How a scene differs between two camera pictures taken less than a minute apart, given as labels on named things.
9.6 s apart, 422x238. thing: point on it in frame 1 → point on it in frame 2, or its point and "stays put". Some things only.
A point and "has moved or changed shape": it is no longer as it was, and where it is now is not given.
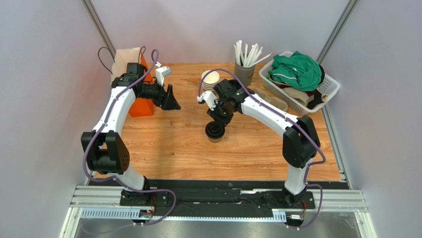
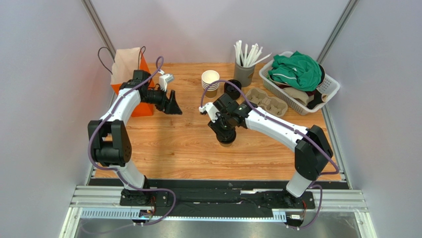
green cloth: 301,71 stays put
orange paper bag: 142,105 stays put
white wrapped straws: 247,60 stays put
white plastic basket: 329,87 stays put
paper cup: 215,141 → 226,145
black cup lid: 214,130 has moved or changed shape
